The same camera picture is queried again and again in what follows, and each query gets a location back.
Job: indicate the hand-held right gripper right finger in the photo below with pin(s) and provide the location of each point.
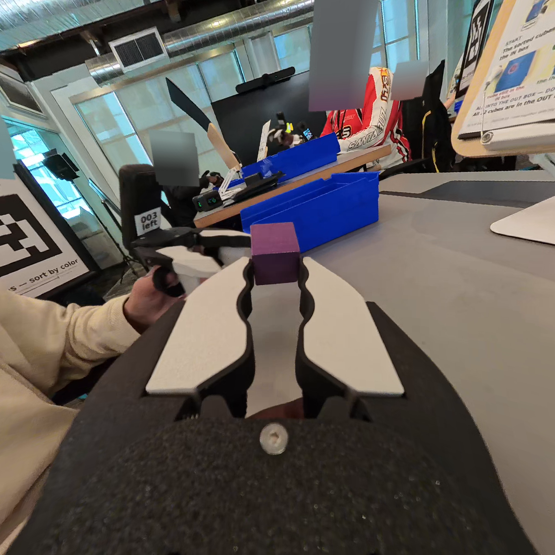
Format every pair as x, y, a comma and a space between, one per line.
347, 342

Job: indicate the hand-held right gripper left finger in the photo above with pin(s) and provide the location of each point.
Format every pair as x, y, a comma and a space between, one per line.
199, 342

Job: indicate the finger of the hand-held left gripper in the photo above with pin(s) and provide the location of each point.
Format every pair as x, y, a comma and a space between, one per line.
225, 238
195, 264

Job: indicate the purple wooden cube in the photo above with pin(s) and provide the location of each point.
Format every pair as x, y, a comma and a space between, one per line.
275, 253

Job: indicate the blue plastic bin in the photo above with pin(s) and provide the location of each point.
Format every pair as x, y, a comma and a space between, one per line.
299, 156
321, 212

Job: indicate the person's left forearm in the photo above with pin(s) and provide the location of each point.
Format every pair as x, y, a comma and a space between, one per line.
65, 334

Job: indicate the person's left hand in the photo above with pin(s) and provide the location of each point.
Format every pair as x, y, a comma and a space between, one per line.
145, 305

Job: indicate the black battery pack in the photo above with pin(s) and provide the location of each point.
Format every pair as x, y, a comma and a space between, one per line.
208, 202

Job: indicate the black office chair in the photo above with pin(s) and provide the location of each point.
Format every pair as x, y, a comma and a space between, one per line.
138, 190

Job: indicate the brown wooden desk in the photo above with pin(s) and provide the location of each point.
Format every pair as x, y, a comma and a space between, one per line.
303, 177

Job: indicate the white printed card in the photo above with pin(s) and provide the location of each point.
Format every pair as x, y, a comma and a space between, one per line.
263, 141

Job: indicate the black tripod lamp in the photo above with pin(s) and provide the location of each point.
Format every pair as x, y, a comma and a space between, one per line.
60, 164

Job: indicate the framed marker poster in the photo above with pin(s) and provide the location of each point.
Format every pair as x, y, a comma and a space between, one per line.
34, 243

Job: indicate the black video bar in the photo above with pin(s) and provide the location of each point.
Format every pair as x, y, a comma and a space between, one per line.
265, 80

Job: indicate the white air vent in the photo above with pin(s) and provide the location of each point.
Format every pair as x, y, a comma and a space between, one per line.
138, 48

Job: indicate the instruction sheet on stand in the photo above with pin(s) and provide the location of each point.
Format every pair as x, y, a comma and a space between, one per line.
524, 221

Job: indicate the black jacket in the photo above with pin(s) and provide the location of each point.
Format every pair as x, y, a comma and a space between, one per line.
429, 130

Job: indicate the printed instruction sheet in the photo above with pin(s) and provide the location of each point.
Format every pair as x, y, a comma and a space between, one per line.
520, 86

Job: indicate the black and white marker sign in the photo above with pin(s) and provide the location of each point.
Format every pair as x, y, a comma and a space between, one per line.
475, 47

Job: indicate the black wall screen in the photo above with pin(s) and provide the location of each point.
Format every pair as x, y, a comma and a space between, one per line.
251, 117

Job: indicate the silver air duct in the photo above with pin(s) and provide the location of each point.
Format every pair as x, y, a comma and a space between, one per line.
216, 32

